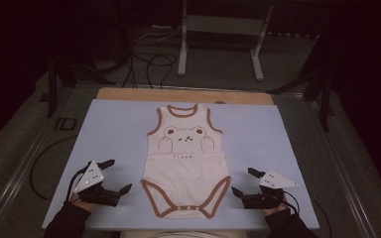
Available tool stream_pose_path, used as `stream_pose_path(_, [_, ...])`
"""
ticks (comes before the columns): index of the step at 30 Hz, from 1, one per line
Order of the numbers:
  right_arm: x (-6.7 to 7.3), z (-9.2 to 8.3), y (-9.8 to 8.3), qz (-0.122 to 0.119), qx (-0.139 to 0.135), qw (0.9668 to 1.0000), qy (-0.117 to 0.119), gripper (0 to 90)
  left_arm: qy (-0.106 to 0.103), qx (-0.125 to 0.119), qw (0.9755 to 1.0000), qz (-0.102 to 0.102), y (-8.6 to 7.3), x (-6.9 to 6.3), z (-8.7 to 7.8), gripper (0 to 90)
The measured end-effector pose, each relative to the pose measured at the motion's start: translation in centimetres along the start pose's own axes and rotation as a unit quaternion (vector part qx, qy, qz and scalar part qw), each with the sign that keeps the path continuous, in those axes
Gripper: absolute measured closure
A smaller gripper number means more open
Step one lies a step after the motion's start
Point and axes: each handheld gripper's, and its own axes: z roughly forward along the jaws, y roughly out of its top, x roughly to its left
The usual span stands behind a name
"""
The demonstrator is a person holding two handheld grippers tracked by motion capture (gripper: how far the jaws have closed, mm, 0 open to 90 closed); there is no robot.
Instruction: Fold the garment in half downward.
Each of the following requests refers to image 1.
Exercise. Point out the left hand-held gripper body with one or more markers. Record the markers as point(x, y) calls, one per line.
point(91, 175)

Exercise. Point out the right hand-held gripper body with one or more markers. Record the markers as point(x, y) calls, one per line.
point(276, 181)

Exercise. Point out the white baby bodysuit brown trim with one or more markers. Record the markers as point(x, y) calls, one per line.
point(185, 172)

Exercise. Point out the person's right hand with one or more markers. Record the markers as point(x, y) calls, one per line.
point(276, 210)

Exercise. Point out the person's left hand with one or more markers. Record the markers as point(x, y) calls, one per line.
point(82, 204)

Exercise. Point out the light blue mat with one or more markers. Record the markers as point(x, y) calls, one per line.
point(112, 132)

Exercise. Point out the black metal stand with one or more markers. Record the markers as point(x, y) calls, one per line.
point(325, 99)
point(52, 86)

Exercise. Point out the white metal stand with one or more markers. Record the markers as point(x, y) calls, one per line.
point(225, 24)

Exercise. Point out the metal floor rail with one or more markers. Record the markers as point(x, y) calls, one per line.
point(342, 183)
point(16, 180)

